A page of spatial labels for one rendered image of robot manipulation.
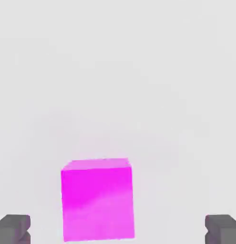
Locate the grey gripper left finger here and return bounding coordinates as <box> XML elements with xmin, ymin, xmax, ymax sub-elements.
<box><xmin>0</xmin><ymin>214</ymin><xmax>31</xmax><ymax>244</ymax></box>

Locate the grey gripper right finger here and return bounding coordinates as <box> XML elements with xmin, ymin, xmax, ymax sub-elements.
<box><xmin>205</xmin><ymin>214</ymin><xmax>236</xmax><ymax>244</ymax></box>

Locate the small magenta cube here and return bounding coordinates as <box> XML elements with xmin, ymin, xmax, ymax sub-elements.
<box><xmin>60</xmin><ymin>157</ymin><xmax>135</xmax><ymax>243</ymax></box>

